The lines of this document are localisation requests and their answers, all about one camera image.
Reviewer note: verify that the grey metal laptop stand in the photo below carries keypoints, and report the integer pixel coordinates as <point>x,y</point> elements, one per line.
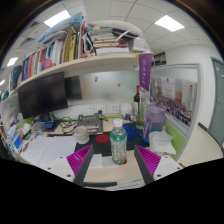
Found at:
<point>90,123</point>

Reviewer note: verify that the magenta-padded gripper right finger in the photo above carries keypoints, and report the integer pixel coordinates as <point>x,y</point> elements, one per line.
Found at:
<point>166,166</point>

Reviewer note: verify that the tall glass vase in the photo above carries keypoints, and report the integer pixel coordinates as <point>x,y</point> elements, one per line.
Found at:
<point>142,115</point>

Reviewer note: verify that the crumpled white tissue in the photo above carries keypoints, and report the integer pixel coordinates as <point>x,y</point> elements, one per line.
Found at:
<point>161,143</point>

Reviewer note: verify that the purple water jug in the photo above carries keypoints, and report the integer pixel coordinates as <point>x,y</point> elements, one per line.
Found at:
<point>155,120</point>

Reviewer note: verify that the black desk mat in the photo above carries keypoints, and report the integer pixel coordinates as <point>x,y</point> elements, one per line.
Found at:
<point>100,149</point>

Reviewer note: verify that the white patterned paper cup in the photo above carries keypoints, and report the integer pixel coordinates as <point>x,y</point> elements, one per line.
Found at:
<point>81,135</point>

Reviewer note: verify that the purple pennant flag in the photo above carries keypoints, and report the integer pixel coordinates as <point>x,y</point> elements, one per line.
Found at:
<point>145,71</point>

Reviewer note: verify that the dark wine bottle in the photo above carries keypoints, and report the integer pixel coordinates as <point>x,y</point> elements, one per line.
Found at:
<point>136,98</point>

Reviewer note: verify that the flat round red coaster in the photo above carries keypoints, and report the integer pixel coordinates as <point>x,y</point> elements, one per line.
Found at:
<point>124,162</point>
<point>102,138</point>

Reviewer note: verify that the green-labelled clear drink bottle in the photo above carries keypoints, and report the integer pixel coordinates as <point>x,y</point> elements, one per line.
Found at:
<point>118,143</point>

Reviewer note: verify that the grey-green door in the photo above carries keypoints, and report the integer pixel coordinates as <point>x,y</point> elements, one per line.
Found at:
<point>217,100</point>

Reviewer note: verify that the white paper napkin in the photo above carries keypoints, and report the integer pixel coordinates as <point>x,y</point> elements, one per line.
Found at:
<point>98,161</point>

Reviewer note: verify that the black computer monitor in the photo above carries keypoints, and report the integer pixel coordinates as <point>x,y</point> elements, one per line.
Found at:
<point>41,95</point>

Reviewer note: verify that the clear plastic box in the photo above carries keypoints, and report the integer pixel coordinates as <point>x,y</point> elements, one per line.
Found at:
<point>37,127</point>

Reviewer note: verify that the white wall socket panel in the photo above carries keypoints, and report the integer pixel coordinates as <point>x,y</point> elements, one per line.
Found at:
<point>114,108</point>

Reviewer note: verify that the white shelf with books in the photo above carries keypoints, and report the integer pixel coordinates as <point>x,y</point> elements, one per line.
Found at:
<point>83,63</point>

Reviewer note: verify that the small blue box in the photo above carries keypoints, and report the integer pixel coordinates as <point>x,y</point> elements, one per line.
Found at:
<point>50,125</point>

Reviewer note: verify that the grey framed desk partition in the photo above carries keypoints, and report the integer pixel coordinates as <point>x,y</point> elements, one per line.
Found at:
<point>178,138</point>

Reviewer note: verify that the white round jar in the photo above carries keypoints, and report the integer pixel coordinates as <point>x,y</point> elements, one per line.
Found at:
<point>126,109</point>

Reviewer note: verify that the group photo poster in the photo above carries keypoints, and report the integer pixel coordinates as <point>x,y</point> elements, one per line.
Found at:
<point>173,103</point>

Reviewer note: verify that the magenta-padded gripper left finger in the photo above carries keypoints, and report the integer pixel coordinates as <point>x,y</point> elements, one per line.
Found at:
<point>61,166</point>

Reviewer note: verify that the ceiling light panels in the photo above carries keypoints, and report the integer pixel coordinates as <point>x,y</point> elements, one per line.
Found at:
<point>169,23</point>

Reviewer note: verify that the white paper sheets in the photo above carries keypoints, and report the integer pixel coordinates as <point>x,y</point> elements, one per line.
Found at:
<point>46,150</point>

